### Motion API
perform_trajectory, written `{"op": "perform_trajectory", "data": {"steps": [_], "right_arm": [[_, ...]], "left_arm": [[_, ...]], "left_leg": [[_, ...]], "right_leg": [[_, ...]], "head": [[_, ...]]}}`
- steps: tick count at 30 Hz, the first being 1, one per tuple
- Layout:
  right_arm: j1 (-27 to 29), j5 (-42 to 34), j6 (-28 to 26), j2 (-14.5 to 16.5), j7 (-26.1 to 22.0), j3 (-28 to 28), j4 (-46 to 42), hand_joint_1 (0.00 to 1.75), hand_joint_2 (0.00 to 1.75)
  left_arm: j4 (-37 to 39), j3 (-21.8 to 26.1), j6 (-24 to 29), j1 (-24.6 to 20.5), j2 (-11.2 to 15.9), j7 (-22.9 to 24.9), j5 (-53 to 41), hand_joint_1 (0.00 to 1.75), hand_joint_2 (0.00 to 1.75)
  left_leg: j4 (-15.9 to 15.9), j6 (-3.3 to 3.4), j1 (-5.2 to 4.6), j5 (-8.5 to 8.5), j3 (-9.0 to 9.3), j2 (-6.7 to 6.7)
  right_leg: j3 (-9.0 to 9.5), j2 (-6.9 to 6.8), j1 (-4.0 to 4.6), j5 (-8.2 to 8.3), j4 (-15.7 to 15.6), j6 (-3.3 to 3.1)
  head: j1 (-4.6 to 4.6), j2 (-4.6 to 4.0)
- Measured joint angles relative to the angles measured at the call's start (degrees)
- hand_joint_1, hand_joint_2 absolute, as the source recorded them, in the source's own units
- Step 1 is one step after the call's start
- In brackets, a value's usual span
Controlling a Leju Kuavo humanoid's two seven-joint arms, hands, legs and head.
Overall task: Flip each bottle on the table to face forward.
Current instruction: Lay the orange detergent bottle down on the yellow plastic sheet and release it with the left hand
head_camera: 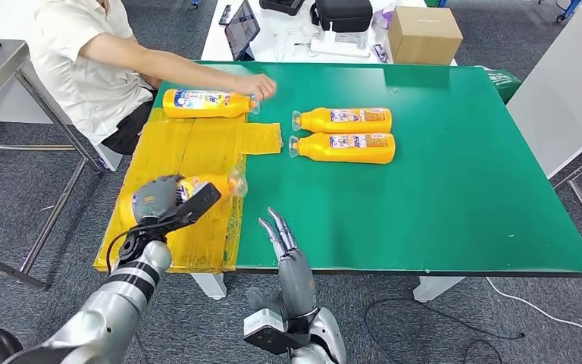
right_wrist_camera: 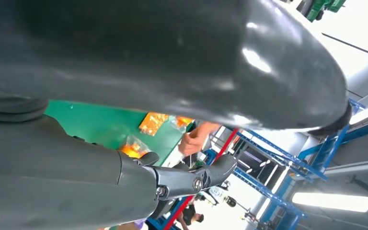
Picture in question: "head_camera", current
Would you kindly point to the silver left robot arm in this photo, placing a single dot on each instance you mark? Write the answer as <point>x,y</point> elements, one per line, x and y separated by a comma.
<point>115,306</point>

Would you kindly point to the white power strip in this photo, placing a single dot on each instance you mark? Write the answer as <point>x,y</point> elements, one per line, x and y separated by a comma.
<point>337,48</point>

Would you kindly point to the small printed packet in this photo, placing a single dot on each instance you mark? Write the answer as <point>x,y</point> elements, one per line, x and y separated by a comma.
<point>380,53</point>

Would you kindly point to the orange detergent bottle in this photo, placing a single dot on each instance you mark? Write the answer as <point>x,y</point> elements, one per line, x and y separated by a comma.
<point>351,155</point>
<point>321,123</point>
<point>218,184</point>
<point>236,105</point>

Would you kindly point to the dark tablet on stand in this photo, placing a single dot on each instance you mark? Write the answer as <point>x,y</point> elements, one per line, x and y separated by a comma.
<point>242,27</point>

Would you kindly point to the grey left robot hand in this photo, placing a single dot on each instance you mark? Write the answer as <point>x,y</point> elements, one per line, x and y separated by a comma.
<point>155,198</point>

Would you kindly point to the blue metal rack frame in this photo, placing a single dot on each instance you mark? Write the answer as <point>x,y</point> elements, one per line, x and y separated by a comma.
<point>572,6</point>

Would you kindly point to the person's left forearm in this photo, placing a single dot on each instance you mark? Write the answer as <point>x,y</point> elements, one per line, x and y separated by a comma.
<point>148,68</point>

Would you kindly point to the brown cardboard box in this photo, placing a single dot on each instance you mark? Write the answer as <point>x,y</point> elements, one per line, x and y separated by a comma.
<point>424,36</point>

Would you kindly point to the black plastic tray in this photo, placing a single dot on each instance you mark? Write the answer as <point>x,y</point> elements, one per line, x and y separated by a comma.
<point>282,5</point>

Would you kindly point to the person's right forearm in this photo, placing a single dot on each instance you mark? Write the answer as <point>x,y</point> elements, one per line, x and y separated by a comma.
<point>195,75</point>

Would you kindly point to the white table leg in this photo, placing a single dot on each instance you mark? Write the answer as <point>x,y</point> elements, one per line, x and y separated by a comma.
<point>436,290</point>
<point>210,286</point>

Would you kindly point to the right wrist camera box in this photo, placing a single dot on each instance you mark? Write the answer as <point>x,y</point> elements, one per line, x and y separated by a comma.
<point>266,326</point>

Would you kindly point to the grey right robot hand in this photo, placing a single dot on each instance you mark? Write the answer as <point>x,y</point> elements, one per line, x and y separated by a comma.
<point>296,281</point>

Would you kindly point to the person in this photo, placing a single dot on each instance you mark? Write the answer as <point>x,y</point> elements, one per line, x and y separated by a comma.
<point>80,85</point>

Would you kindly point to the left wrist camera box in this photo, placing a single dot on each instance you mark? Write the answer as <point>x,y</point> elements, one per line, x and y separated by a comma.
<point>198,201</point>

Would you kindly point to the yellow taped cardboard mat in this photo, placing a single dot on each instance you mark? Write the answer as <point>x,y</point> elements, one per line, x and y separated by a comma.
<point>195,150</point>

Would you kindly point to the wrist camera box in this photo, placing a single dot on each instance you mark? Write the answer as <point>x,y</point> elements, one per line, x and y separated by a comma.
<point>198,201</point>
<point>266,326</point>

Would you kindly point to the black carry bag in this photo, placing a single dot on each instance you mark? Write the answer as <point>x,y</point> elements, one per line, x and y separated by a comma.
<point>342,15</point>

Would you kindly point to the purple plastic packet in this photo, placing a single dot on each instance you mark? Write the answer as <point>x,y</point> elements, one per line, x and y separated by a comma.
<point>383,19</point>

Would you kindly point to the person's right hand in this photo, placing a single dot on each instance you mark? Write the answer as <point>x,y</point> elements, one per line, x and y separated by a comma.
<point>256,86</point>

